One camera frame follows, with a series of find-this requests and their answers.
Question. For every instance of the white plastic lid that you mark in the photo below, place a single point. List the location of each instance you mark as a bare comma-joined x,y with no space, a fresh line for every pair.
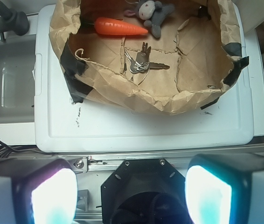
90,127

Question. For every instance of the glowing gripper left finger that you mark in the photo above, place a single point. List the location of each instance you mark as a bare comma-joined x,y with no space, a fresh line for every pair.
42,191

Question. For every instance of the black faucet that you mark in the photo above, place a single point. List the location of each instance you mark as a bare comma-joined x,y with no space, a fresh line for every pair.
12,20

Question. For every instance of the grey plush donkey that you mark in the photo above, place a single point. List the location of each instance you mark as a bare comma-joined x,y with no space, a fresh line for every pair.
152,13

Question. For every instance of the brown paper bag tray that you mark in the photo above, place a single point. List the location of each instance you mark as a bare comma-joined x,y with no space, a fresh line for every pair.
162,57

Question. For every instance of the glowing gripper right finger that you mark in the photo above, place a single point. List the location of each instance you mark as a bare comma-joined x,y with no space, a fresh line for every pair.
225,189

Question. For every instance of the silver key bunch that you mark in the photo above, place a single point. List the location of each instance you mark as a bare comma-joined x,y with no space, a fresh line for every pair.
142,64

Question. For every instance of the orange plastic carrot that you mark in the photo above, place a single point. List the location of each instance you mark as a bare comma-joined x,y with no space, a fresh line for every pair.
109,26

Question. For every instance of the white sink basin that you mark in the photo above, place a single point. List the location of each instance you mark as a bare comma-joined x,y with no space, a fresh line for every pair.
17,84

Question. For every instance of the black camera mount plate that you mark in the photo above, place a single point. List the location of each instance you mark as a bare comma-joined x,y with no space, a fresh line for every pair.
148,191

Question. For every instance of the aluminium frame rail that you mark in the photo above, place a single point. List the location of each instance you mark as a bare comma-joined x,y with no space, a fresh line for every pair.
84,162

